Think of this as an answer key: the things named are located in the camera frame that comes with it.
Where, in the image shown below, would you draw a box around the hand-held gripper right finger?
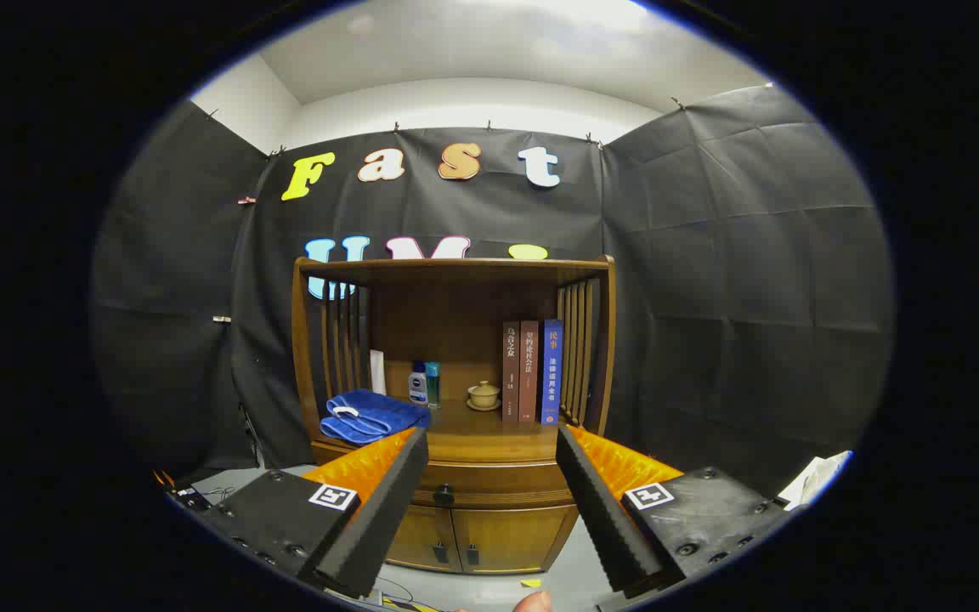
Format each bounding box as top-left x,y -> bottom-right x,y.
555,423 -> 796,600

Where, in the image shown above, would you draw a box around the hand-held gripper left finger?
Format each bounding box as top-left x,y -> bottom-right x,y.
201,425 -> 431,600

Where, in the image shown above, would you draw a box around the wooden drawer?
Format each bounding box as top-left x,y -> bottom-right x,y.
409,462 -> 575,509

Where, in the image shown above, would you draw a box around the wooden cabinet door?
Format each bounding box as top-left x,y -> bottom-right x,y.
453,506 -> 580,575
388,506 -> 463,572

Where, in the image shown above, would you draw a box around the wooden countertop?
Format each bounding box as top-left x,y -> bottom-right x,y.
311,395 -> 609,464

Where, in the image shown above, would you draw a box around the wooden cabinet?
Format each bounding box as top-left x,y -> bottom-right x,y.
290,255 -> 618,575

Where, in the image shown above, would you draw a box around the blue folded towel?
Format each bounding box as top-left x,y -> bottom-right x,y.
320,389 -> 433,445

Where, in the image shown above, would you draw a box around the blue book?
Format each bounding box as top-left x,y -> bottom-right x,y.
539,319 -> 564,426

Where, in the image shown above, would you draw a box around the reddish brown book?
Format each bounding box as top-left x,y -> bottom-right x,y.
519,320 -> 540,423

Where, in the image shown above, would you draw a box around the dark brown book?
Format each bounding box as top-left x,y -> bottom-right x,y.
502,321 -> 522,423

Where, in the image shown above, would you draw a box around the white paper object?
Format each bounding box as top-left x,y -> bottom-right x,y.
777,450 -> 854,511

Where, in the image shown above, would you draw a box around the black backdrop cloth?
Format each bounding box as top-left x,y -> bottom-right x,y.
90,83 -> 894,502

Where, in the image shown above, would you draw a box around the floor cables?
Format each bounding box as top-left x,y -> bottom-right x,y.
375,576 -> 422,609

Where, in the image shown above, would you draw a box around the black device with wires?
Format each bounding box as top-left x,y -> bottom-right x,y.
154,469 -> 214,511

